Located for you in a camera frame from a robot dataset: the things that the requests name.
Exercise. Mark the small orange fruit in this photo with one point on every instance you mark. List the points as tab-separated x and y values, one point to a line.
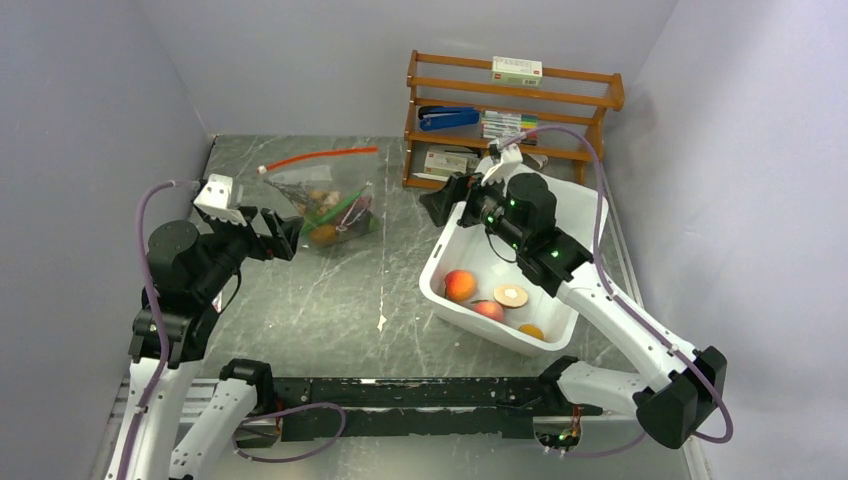
532	331

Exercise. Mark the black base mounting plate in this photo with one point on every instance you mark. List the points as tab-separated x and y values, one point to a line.
357	407

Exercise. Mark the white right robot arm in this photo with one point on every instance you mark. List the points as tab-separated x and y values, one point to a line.
675	387

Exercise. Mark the white plastic bin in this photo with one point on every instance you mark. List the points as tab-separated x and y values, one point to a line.
489	259

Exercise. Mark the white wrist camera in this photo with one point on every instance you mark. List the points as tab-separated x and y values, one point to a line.
505	157
220	198

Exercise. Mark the wooden shelf rack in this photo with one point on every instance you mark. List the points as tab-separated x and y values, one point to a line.
569	98

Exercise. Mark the white green box on shelf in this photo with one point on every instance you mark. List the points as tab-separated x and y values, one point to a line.
516	72

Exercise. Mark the half cut mushroom slice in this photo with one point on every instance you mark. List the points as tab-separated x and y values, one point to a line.
511	296

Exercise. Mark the blue stapler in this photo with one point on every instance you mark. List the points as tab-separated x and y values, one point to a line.
432	118

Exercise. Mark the small red peach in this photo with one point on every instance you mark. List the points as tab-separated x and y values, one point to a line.
491	310

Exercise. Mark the white red box lower shelf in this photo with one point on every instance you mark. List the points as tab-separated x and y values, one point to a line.
445	160

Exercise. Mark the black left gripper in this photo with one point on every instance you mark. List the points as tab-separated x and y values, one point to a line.
283	233

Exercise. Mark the green starfruit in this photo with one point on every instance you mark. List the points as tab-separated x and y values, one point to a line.
348	205

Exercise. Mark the coloured marker pen pack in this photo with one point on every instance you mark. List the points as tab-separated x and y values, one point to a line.
496	125

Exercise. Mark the brown longan twig bunch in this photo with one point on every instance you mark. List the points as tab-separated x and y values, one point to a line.
309	200

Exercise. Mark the large orange peach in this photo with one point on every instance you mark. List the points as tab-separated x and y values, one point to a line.
460	285

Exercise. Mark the aluminium rail frame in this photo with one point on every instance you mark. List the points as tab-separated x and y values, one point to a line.
624	276

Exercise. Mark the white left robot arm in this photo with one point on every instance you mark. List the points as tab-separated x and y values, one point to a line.
186	270

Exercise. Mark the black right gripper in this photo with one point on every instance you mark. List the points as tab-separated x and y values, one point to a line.
441	202

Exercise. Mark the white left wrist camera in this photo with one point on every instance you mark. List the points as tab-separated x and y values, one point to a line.
220	198

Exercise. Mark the dark purple mangosteen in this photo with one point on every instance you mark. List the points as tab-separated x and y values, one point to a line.
359	223

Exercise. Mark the clear zip top bag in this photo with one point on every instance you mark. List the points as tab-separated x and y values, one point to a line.
345	170

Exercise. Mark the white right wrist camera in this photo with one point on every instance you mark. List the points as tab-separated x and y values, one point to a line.
505	157

